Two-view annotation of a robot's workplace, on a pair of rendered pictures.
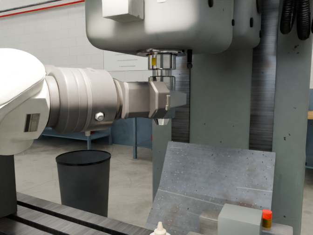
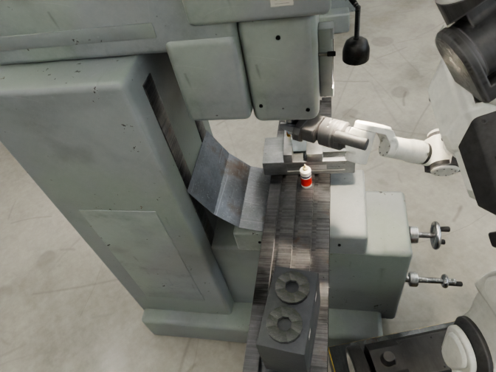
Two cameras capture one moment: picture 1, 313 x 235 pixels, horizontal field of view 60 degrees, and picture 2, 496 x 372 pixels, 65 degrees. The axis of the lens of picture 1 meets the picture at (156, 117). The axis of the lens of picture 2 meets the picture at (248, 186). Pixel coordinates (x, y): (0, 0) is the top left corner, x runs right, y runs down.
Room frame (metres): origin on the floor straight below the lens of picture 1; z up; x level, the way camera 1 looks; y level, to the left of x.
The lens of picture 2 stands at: (0.80, 0.92, 2.05)
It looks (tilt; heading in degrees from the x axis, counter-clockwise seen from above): 48 degrees down; 261
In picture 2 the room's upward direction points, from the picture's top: 14 degrees counter-clockwise
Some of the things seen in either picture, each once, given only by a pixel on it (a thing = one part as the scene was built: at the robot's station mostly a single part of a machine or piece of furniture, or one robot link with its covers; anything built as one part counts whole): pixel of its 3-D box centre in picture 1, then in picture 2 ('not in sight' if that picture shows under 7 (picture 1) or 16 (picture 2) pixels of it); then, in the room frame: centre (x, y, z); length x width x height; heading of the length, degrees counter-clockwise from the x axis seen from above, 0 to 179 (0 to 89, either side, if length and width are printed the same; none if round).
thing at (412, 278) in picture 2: not in sight; (433, 280); (0.06, 0.36, 0.49); 0.22 x 0.06 x 0.06; 152
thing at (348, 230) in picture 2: not in sight; (301, 209); (0.47, -0.01, 0.77); 0.50 x 0.35 x 0.12; 152
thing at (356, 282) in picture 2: not in sight; (311, 255); (0.44, 0.00, 0.41); 0.81 x 0.32 x 0.60; 152
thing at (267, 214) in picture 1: (266, 218); not in sight; (0.42, -0.18, 1.04); 0.02 x 0.02 x 0.03
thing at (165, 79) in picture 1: (161, 79); not in sight; (0.47, -0.01, 1.26); 0.05 x 0.05 x 0.01
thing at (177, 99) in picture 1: (173, 99); not in sight; (0.44, -0.03, 1.23); 0.06 x 0.02 x 0.03; 127
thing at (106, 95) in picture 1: (113, 100); (318, 130); (0.41, 0.06, 1.23); 0.13 x 0.12 x 0.10; 37
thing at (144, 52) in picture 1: (161, 52); not in sight; (0.47, -0.01, 1.31); 0.09 x 0.09 x 0.01
